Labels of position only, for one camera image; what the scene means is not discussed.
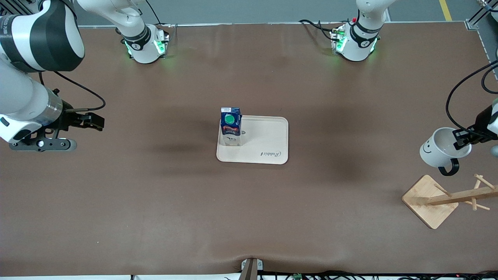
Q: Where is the metal table edge bracket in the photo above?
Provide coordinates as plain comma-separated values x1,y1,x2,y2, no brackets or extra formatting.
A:
239,258,264,280

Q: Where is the brown table cover mat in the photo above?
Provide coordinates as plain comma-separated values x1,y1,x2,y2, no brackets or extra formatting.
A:
0,23,498,277

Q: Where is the wooden mug rack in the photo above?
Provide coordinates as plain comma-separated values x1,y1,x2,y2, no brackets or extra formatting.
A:
402,173,498,230

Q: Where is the white smiley mug black handle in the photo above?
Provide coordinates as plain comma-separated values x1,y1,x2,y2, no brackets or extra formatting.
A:
419,127,472,177

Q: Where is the black base power cable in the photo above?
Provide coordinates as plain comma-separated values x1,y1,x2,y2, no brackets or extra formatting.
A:
299,19,343,41
146,0,172,28

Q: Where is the beige plastic tray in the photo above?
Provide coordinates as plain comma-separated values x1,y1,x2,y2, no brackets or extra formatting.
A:
216,115,289,165

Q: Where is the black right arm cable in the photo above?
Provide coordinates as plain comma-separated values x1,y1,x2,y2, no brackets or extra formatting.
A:
39,70,106,112

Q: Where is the blue milk carton green cap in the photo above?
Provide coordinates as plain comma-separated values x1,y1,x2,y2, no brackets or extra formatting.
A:
220,107,242,147

